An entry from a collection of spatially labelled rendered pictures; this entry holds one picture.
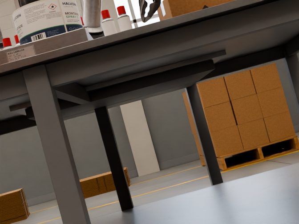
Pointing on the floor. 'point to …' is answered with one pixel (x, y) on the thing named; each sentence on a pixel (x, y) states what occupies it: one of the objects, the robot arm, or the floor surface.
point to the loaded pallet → (245, 117)
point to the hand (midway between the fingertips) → (144, 19)
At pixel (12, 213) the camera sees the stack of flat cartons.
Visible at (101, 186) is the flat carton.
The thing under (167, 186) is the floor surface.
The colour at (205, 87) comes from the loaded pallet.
